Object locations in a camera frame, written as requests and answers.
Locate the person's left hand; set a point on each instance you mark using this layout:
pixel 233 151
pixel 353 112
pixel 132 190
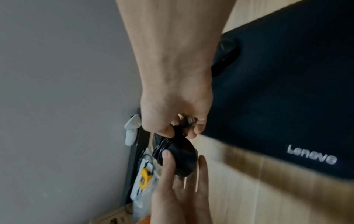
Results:
pixel 177 205

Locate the person's right hand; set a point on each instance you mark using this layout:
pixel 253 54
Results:
pixel 177 65

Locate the black mouse pad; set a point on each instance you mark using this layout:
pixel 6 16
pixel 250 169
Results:
pixel 276 98

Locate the clear plastic bag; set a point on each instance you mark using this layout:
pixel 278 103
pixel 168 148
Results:
pixel 149 190

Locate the orange juice bottle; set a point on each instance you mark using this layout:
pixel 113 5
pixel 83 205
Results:
pixel 143 221

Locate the yellow tape measure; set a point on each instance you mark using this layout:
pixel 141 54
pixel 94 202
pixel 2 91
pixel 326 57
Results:
pixel 144 177

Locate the long black bar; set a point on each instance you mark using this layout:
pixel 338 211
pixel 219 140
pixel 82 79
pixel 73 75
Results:
pixel 132 170

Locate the cardboard box with round logo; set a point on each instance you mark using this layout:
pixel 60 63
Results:
pixel 110 218

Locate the white controller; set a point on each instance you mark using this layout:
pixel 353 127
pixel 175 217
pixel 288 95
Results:
pixel 130 131

